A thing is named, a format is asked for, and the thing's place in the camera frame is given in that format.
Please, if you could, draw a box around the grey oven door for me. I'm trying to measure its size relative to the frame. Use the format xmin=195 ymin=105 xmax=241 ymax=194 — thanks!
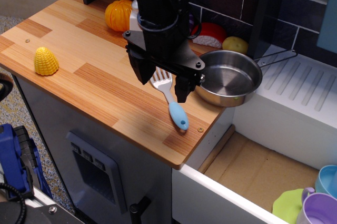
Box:
xmin=66 ymin=131 xmax=127 ymax=214

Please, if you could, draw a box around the dark round object left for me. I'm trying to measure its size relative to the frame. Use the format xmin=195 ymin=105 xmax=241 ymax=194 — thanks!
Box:
xmin=0 ymin=73 xmax=14 ymax=101

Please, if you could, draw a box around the blue plastic cup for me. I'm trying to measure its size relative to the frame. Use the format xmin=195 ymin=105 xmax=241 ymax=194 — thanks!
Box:
xmin=315 ymin=165 xmax=336 ymax=198

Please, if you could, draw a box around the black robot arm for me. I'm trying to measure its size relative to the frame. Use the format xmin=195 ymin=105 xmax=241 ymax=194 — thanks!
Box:
xmin=123 ymin=0 xmax=205 ymax=103

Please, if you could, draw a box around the teal cabinet panel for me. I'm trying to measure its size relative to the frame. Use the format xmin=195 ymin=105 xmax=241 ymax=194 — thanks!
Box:
xmin=317 ymin=0 xmax=336 ymax=53

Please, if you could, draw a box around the white salt shaker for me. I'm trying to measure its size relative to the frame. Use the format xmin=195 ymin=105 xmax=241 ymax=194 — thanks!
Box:
xmin=129 ymin=0 xmax=142 ymax=31

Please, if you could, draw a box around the white toy sink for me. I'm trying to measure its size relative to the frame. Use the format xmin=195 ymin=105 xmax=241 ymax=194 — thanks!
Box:
xmin=172 ymin=52 xmax=336 ymax=223

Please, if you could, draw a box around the purple plastic cup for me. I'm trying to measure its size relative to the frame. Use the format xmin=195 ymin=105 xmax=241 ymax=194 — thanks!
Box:
xmin=296 ymin=187 xmax=336 ymax=224

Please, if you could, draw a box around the stainless steel pan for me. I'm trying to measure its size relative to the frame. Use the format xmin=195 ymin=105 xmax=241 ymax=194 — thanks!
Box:
xmin=195 ymin=50 xmax=298 ymax=108

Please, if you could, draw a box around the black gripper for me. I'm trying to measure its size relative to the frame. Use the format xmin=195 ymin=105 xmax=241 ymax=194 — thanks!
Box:
xmin=123 ymin=15 xmax=205 ymax=103

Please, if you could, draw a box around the white spatula blue handle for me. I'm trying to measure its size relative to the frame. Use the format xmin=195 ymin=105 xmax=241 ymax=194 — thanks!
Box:
xmin=150 ymin=67 xmax=189 ymax=131

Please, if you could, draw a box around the black oven handle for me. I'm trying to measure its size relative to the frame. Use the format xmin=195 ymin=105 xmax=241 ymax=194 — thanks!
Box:
xmin=129 ymin=196 xmax=151 ymax=224

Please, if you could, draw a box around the blue black device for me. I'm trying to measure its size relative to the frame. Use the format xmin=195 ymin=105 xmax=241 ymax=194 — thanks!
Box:
xmin=1 ymin=124 xmax=53 ymax=198

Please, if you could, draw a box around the purple striped toy onion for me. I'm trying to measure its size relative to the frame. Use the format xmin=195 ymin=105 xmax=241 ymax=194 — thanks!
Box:
xmin=189 ymin=13 xmax=195 ymax=32

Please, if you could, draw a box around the green plastic plate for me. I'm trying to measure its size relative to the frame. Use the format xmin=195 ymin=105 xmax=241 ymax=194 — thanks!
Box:
xmin=272 ymin=189 xmax=303 ymax=224

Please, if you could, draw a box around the yellow toy potato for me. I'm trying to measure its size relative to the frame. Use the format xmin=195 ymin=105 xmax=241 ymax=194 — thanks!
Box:
xmin=222 ymin=36 xmax=249 ymax=54

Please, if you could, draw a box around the black braided cable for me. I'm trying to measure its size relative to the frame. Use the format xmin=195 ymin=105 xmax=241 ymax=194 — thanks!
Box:
xmin=0 ymin=182 xmax=27 ymax=224

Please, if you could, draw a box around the black mount base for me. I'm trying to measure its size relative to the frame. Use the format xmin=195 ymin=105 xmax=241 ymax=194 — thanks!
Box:
xmin=1 ymin=191 xmax=83 ymax=223

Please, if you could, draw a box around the orange toy pumpkin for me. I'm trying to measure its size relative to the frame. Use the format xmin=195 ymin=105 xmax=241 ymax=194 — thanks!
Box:
xmin=105 ymin=0 xmax=132 ymax=32

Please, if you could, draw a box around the yellow toy corn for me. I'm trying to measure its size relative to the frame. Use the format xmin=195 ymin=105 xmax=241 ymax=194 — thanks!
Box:
xmin=34 ymin=47 xmax=59 ymax=76

